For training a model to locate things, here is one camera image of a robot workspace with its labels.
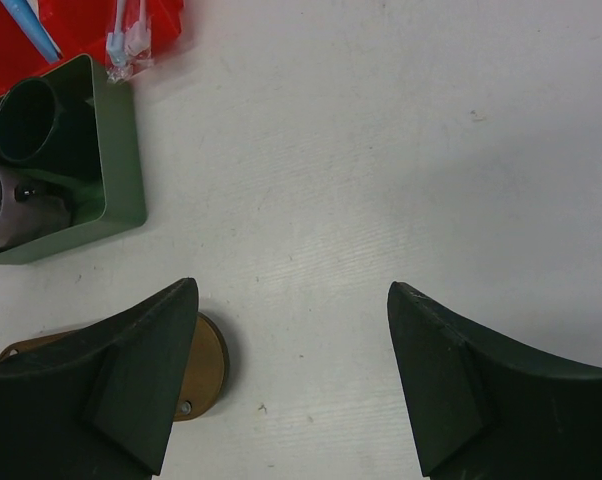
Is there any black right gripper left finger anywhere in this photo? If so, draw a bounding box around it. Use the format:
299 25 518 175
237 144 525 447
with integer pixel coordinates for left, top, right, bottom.
0 278 199 479

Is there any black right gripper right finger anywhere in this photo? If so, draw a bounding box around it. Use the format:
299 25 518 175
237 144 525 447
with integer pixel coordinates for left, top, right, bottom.
387 282 602 479

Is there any red plastic organizer bin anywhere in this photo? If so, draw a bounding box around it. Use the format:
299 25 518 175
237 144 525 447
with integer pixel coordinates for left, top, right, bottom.
0 1 184 95

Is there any lilac enamel mug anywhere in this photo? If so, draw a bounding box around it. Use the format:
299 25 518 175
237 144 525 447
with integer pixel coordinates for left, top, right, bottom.
0 166 72 250

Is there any wooden oval tray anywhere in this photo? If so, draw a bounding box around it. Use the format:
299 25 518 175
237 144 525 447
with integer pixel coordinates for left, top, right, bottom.
0 312 230 422

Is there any dark green mug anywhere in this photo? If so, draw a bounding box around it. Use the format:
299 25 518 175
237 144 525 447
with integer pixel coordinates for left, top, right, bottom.
0 76 98 185

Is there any blue toothpaste tube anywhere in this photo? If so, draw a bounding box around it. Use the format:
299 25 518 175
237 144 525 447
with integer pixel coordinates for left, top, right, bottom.
1 0 61 64

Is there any green metal box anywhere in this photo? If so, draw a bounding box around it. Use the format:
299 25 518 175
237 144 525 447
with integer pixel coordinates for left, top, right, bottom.
0 54 147 265

